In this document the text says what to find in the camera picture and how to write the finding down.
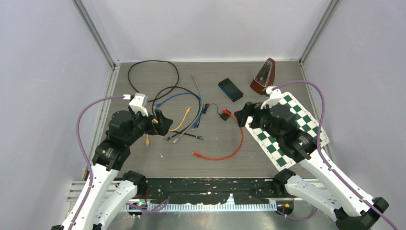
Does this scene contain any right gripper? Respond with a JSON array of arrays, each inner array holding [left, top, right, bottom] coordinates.
[[234, 99, 283, 142]]

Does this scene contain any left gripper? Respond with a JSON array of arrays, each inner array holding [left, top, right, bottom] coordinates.
[[125, 107, 173, 145]]

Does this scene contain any red ethernet cable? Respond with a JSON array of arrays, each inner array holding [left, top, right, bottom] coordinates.
[[192, 109, 245, 161]]

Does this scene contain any black power adapter with cord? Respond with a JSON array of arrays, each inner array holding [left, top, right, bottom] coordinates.
[[202, 103, 230, 121]]

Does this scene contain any yellow ethernet cable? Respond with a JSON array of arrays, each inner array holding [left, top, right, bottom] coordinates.
[[145, 106, 191, 146]]

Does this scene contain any long black cable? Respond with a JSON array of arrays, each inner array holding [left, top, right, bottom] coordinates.
[[127, 60, 203, 127]]

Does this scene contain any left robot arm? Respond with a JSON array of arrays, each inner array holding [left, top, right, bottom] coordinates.
[[52, 109, 173, 230]]

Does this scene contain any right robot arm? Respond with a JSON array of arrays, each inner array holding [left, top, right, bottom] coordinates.
[[234, 102, 389, 230]]

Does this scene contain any brown metronome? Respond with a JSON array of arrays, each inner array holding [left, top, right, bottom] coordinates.
[[250, 58, 276, 95]]

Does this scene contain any green white chessboard mat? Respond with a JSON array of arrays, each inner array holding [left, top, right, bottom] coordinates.
[[244, 92, 329, 171]]

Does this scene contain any black ethernet cable teal boot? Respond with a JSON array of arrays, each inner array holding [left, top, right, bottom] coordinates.
[[163, 132, 204, 141]]

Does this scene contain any grey ethernet cable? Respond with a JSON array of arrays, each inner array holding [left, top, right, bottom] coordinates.
[[172, 74, 204, 144]]

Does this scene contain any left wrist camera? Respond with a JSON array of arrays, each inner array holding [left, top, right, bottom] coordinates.
[[129, 93, 149, 117]]

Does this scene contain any small black blue switch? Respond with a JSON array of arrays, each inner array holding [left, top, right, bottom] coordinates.
[[218, 78, 244, 102]]

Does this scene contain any blue ethernet cable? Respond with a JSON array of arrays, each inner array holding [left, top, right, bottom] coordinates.
[[154, 92, 203, 130]]

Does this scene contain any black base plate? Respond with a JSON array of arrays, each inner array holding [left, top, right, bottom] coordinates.
[[134, 178, 294, 205]]

